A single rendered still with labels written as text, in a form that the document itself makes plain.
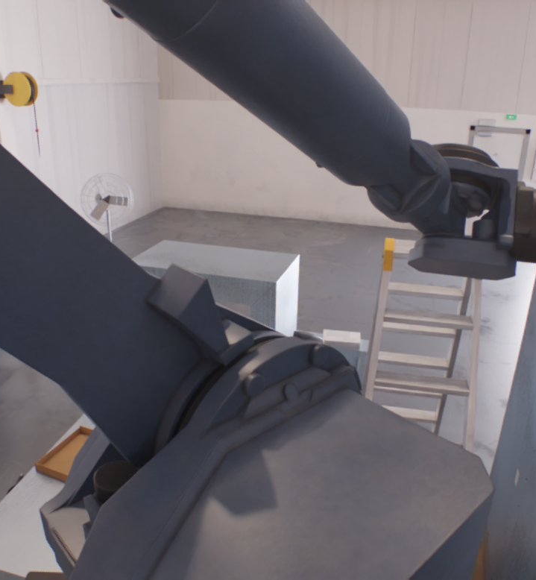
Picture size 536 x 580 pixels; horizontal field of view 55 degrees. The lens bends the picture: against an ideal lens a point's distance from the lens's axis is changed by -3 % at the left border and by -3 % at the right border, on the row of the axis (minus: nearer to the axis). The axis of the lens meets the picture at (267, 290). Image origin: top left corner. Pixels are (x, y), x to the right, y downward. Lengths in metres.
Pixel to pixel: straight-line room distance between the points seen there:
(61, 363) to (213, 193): 11.64
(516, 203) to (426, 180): 0.18
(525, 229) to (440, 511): 0.47
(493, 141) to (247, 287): 8.11
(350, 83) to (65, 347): 0.44
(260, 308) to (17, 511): 1.96
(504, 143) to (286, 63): 10.68
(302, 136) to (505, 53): 10.59
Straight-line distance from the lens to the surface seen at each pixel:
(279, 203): 11.78
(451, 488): 0.65
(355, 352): 4.52
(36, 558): 3.12
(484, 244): 0.91
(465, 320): 1.98
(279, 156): 11.60
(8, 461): 4.87
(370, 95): 0.64
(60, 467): 3.61
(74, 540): 0.93
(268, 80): 0.55
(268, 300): 3.72
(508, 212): 0.91
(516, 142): 11.21
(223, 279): 3.78
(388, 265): 1.94
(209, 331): 0.67
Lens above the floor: 2.88
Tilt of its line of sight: 22 degrees down
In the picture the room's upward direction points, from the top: 1 degrees clockwise
